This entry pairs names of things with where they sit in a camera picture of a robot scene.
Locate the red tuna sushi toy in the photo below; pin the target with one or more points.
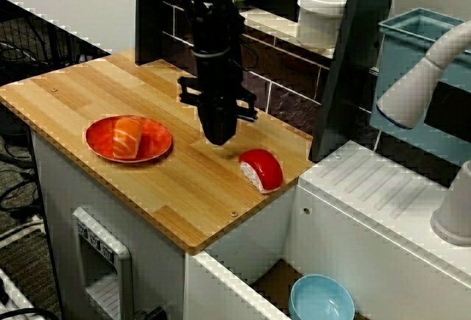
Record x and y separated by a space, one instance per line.
265 165

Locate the blue plastic bin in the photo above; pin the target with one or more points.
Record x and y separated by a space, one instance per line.
397 48

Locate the white toy kitchen cabinet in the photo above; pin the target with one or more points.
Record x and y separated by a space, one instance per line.
368 261

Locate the orange salmon sushi toy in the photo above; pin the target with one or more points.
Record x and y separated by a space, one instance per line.
127 138

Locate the white plastic container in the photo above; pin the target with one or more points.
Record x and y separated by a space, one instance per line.
320 18

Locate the red plate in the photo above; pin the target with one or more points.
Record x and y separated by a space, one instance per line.
154 136

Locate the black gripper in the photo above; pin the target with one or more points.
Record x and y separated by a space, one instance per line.
217 81

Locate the white power strip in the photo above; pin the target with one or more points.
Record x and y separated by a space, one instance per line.
22 231

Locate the aluminium frame rail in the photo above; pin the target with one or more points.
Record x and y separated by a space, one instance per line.
11 294

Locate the cream shelf ledge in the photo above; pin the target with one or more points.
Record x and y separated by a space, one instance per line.
265 22

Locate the dark tiled backsplash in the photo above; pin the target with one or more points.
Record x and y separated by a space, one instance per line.
287 70

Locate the dark upright shelf panel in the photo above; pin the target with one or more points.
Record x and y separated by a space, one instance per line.
151 33
349 59

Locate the grey toy faucet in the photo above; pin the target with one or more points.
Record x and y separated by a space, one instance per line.
408 95

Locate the light blue bowl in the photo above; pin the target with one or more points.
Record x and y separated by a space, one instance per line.
320 298

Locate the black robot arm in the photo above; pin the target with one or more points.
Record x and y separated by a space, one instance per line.
217 14

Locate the grey dispenser panel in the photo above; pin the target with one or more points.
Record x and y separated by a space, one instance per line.
121 261

